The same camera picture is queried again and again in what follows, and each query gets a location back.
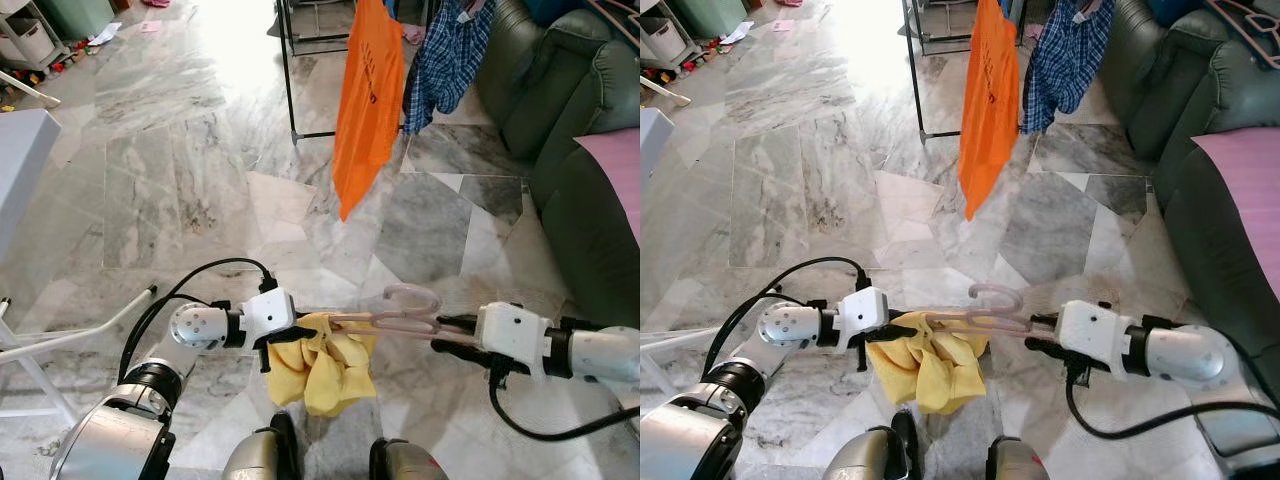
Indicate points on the white paper sheet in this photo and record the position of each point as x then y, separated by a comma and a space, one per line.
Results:
105, 35
738, 32

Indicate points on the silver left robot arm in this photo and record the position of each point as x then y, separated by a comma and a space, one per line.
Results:
720, 400
130, 400

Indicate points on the pink sofa cover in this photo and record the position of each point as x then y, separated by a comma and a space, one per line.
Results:
1245, 190
615, 170

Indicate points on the black metal drying rack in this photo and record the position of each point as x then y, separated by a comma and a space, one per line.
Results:
912, 70
285, 70

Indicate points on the yellow garment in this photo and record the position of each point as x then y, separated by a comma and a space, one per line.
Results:
935, 365
320, 365

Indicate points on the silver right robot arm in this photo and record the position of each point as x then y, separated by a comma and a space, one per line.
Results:
600, 355
1190, 355

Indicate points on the left robot leg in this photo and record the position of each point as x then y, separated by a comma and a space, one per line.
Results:
870, 455
262, 455

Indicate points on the blue plaid shirt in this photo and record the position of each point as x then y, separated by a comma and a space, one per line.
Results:
445, 65
1065, 60

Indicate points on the pink plastic hanger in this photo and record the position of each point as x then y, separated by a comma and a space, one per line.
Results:
612, 10
400, 320
1235, 20
1000, 315

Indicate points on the dark green leather sofa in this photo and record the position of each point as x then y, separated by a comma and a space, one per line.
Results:
585, 270
1200, 280

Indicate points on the green laundry basket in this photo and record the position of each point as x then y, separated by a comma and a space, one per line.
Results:
712, 12
75, 15

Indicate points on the grey storage drawer cart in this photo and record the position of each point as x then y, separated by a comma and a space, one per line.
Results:
665, 35
30, 40

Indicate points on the white high chair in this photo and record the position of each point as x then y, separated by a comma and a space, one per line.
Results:
660, 88
28, 88

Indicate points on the dark green leather armchair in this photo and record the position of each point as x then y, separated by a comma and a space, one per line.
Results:
1180, 70
560, 80

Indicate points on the orange shirt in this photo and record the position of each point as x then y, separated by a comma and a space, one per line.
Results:
370, 100
990, 100

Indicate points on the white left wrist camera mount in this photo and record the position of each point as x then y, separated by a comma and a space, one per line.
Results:
865, 315
268, 315

